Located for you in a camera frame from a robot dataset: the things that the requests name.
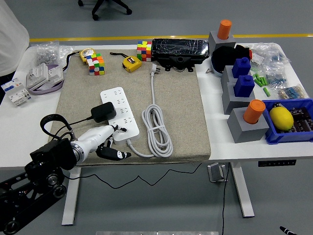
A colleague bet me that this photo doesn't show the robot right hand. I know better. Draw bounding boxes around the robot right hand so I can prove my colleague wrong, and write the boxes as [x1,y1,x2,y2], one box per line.
[279,224,298,235]

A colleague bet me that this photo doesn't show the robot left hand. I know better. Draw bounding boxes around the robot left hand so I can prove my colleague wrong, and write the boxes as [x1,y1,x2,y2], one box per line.
[77,124,132,160]

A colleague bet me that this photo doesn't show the black plug adapter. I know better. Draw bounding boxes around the black plug adapter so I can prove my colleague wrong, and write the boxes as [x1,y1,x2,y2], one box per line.
[90,102,117,123]

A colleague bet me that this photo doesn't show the white power strip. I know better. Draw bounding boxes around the white power strip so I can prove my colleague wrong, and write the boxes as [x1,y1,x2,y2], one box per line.
[100,86,140,142]

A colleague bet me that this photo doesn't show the white table leg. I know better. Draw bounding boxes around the white table leg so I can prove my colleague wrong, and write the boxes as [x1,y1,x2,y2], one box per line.
[61,167,82,226]
[229,162,255,218]

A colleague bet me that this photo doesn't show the black table control panel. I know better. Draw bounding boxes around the black table control panel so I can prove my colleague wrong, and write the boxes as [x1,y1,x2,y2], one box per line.
[258,159,297,168]

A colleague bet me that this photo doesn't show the purple tape roll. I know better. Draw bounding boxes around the purple tape roll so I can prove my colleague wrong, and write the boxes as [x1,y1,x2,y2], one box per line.
[30,64,66,95]

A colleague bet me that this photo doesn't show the multicolour puzzle cube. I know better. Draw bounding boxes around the multicolour puzzle cube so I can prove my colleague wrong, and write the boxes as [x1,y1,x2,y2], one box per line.
[136,40,153,62]
[85,52,106,76]

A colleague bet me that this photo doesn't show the white socket panel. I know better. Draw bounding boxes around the white socket panel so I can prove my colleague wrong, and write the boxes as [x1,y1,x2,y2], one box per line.
[47,65,65,83]
[26,63,49,89]

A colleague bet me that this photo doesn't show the square yellow tape measure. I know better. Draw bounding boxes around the square yellow tape measure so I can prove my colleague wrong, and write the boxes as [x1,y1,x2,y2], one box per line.
[109,51,143,73]

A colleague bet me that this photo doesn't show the grey-brown mat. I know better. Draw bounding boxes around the grey-brown mat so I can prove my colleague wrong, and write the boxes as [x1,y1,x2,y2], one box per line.
[45,48,212,167]

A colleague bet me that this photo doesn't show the round yellow tape measure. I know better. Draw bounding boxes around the round yellow tape measure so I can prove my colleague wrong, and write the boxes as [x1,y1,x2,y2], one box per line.
[64,47,96,71]

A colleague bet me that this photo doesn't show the clear plastic bag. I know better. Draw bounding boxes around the clear plastic bag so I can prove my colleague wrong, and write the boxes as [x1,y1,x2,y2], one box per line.
[58,45,74,59]

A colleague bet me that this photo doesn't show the blue plastic bin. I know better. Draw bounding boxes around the blue plastic bin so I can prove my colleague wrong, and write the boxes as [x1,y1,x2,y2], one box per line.
[261,98,313,145]

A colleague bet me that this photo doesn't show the white circuit breaker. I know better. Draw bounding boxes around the white circuit breaker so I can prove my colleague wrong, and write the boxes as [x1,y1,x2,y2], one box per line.
[1,77,32,106]

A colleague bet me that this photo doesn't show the bag of grey screws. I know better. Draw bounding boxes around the bag of grey screws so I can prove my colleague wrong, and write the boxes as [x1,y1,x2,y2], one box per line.
[29,41,61,67]

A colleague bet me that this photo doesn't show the grey square block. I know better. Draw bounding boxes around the grey square block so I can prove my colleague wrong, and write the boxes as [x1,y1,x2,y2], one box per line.
[208,31,237,52]
[227,107,270,144]
[221,65,239,86]
[222,82,256,115]

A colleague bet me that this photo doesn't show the dark electronic parts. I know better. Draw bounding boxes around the dark electronic parts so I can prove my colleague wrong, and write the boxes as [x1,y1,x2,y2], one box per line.
[290,107,313,133]

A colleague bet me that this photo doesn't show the yellow lemon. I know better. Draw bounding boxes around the yellow lemon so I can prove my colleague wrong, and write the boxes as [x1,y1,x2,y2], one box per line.
[269,107,294,130]

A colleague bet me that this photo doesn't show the black wrapped box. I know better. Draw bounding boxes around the black wrapped box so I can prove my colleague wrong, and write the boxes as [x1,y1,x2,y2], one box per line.
[151,38,210,73]

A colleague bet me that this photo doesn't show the orange cylinder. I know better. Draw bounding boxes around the orange cylinder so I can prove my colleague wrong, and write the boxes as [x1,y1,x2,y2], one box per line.
[217,19,232,40]
[243,99,266,125]

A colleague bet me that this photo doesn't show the black office chair base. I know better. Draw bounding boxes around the black office chair base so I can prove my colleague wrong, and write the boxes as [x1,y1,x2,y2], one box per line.
[77,0,133,21]

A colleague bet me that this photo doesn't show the blue block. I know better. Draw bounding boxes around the blue block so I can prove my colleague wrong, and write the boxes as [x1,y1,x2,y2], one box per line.
[231,57,252,79]
[233,75,255,98]

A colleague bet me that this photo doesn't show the small bag of blue resistors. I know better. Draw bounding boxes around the small bag of blue resistors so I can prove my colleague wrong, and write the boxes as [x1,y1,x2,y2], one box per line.
[265,70,288,88]

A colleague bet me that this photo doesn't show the large bag of blue parts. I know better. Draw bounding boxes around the large bag of blue parts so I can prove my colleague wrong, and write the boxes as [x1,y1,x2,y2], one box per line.
[249,43,291,71]

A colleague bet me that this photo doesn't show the black adapter cord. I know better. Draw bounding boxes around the black adapter cord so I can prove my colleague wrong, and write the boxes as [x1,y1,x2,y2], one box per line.
[58,117,203,189]

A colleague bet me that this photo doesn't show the black hanging cable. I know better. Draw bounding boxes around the black hanging cable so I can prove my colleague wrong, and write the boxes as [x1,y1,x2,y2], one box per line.
[221,163,232,235]

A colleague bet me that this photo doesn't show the white power strip cord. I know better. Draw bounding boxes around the white power strip cord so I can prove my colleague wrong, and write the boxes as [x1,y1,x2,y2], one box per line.
[125,63,174,158]

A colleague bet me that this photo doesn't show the silver metal bracket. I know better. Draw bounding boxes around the silver metal bracket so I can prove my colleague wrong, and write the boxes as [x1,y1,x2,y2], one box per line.
[207,163,227,183]

